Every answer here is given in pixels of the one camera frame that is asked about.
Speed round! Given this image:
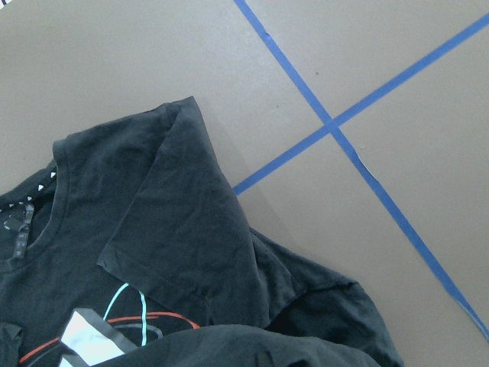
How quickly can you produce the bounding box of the black graphic t-shirt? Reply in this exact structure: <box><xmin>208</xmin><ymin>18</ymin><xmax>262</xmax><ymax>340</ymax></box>
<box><xmin>1</xmin><ymin>97</ymin><xmax>403</xmax><ymax>366</ymax></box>

